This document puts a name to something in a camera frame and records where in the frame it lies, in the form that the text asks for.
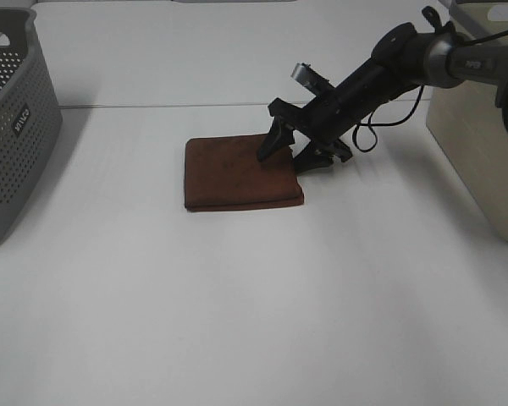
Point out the grey perforated plastic basket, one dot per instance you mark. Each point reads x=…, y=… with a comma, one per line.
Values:
x=30, y=118

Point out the brown towel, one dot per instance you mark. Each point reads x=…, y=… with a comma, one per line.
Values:
x=223, y=174

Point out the beige plastic basket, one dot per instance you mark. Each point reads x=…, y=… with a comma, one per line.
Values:
x=466, y=124

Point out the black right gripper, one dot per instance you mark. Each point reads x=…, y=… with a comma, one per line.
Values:
x=328, y=116

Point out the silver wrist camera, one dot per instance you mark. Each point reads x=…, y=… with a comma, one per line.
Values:
x=307, y=77

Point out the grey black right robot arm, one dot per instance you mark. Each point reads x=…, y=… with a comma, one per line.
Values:
x=403, y=60

